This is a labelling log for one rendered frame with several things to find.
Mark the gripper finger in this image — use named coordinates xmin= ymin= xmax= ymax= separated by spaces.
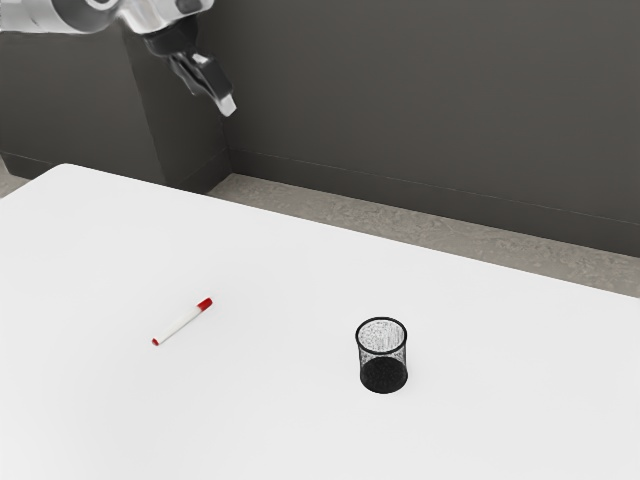
xmin=168 ymin=54 xmax=213 ymax=99
xmin=188 ymin=51 xmax=238 ymax=118

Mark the white marker with red cap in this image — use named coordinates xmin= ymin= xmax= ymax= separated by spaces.
xmin=151 ymin=297 xmax=215 ymax=347

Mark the black mesh pen holder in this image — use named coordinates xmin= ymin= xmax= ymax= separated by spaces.
xmin=354 ymin=316 xmax=410 ymax=395

